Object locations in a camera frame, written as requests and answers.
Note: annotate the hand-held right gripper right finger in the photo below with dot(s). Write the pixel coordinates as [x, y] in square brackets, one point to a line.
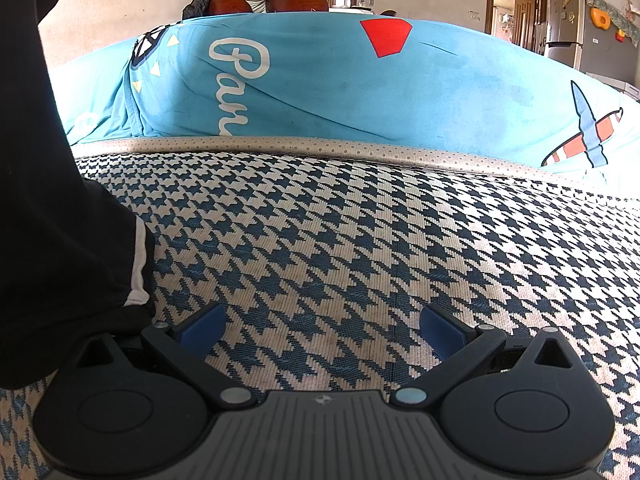
[442, 327]

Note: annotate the black t-shirt red print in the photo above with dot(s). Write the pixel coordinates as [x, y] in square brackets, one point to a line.
[50, 160]

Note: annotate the houndstooth sofa seat cover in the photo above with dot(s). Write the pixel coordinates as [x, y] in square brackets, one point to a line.
[350, 240]

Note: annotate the orange wall toy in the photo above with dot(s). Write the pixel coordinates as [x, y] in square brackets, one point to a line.
[600, 17]

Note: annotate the blue printed sofa backrest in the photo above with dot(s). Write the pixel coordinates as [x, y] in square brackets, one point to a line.
[325, 85]

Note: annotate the silver refrigerator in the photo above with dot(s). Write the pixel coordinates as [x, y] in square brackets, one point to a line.
[565, 20]

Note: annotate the white chest freezer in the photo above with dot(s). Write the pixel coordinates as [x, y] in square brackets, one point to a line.
[617, 85]

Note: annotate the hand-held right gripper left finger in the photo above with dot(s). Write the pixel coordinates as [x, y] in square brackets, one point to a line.
[202, 327]

